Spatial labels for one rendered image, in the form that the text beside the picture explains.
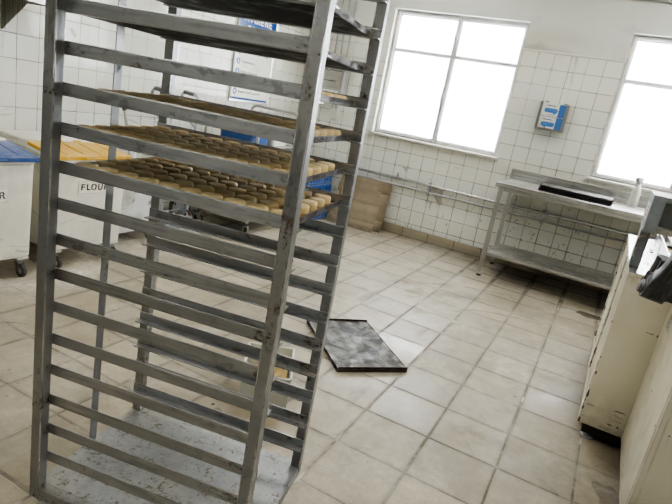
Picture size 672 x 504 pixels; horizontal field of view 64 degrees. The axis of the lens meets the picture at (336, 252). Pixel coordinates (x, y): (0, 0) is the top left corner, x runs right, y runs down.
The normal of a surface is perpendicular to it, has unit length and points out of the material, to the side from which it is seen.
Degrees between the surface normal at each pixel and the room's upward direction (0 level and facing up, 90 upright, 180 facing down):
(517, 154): 90
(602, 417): 90
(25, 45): 90
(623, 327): 90
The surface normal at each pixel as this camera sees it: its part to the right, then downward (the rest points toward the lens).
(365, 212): -0.35, -0.22
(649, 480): -0.47, 0.15
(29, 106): 0.87, 0.28
